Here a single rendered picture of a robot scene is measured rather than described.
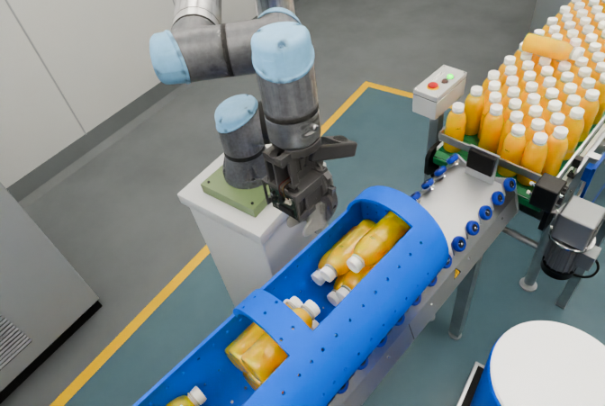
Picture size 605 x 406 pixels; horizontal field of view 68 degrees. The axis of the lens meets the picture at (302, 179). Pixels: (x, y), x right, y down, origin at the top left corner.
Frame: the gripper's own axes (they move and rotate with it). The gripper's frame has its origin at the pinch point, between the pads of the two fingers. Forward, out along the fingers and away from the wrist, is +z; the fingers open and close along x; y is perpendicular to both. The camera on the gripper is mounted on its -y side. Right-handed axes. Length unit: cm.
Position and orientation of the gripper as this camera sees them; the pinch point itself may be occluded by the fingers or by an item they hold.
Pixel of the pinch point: (318, 224)
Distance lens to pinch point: 78.0
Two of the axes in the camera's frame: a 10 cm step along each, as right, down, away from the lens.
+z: 1.2, 7.6, 6.4
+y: -6.6, 5.4, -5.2
